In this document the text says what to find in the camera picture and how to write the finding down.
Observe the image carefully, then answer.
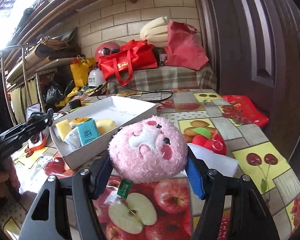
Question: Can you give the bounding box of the white foam block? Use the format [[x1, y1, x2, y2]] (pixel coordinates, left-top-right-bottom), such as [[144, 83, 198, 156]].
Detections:
[[187, 143, 238, 177]]

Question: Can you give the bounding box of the red plush apple toy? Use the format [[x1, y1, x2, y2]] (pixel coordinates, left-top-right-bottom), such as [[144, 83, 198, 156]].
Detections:
[[192, 127, 226, 155]]

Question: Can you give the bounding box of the pink plush ball toy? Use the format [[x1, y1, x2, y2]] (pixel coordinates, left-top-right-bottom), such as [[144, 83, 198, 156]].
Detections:
[[108, 116, 188, 184]]

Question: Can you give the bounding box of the left hand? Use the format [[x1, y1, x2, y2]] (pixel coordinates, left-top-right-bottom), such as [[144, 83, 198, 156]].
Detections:
[[0, 158, 20, 198]]

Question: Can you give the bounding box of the smartphone on stand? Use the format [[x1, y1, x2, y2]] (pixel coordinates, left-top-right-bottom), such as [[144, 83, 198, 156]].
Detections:
[[26, 102, 41, 121]]

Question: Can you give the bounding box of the yellow sponge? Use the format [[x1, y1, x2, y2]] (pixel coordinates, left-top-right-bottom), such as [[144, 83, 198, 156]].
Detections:
[[56, 119, 72, 141], [95, 118, 117, 135]]

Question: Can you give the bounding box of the fruit pattern tablecloth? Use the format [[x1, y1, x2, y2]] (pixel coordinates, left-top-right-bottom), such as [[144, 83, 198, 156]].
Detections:
[[0, 89, 300, 239]]

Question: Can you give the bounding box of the black plastic bag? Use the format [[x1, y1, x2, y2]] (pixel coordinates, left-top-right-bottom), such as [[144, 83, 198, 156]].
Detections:
[[43, 80, 75, 105]]

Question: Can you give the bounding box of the white cardboard box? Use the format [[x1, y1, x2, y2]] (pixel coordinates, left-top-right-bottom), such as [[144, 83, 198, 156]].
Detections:
[[50, 96, 157, 170]]

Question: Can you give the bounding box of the metal shelf rack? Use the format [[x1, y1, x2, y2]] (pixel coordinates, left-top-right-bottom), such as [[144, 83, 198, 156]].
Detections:
[[3, 38, 83, 124]]

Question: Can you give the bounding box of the black power adapter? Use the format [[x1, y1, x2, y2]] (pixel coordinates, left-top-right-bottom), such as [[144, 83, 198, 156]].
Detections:
[[69, 99, 82, 109]]

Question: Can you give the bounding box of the teal tissue packet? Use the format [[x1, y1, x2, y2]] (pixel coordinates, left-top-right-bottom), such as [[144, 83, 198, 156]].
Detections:
[[77, 119, 100, 146]]

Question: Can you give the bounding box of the red plastic bag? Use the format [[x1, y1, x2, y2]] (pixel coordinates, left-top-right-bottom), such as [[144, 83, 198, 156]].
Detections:
[[221, 95, 269, 128]]

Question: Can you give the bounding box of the yellow shopping bag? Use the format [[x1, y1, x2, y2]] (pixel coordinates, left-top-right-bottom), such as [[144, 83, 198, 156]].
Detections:
[[70, 55, 96, 87]]

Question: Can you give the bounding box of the white helmet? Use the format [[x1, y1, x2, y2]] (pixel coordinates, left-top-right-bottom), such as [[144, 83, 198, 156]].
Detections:
[[88, 68, 106, 87]]

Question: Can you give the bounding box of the red helmet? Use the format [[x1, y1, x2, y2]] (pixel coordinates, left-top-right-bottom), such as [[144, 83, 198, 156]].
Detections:
[[94, 41, 120, 62]]

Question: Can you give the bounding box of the plaid blanket covered furniture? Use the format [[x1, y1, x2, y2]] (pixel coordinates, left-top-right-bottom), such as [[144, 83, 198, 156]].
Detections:
[[108, 64, 217, 94]]

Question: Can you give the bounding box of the red tote bag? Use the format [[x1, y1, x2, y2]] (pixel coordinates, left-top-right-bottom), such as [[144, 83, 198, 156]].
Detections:
[[98, 40, 158, 86]]

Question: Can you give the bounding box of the dark red fabric bag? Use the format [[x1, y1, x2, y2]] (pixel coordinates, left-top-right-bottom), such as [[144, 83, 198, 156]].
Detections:
[[165, 21, 209, 71]]

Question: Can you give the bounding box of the brown wooden door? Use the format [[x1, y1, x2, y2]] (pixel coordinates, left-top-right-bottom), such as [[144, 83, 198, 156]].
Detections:
[[196, 0, 300, 179]]

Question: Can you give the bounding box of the cream foam roll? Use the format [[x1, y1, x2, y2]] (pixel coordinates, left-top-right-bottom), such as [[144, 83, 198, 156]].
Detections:
[[140, 16, 170, 48]]

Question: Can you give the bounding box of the black cable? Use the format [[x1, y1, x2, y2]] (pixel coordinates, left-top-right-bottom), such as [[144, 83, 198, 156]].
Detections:
[[96, 80, 175, 103]]

